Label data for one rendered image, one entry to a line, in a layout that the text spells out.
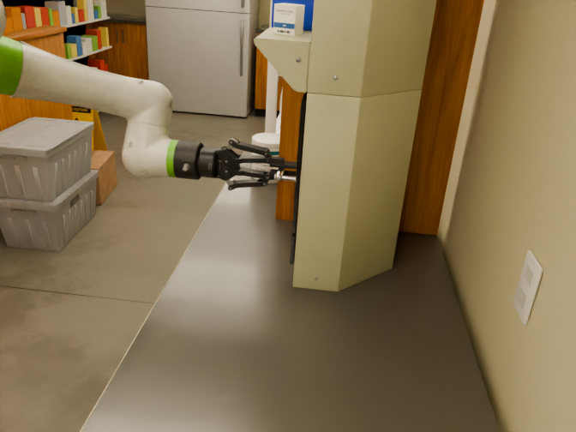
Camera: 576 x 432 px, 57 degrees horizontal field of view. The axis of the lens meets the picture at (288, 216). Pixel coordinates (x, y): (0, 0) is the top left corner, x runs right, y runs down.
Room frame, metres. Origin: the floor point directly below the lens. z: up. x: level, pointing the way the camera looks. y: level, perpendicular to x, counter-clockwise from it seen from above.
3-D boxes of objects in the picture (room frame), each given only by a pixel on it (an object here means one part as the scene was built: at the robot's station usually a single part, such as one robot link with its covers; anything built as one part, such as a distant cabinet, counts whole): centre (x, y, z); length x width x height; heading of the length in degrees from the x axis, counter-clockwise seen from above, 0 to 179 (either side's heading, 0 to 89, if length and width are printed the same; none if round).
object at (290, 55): (1.27, 0.02, 1.46); 0.32 x 0.12 x 0.10; 175
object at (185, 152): (1.23, 0.25, 1.20); 0.12 x 0.06 x 0.09; 176
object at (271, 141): (1.83, 0.08, 1.02); 0.13 x 0.13 x 0.15
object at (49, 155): (3.05, 1.50, 0.49); 0.60 x 0.42 x 0.33; 175
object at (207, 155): (1.23, 0.17, 1.20); 0.09 x 0.07 x 0.08; 86
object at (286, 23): (1.22, 0.03, 1.54); 0.05 x 0.05 x 0.06; 69
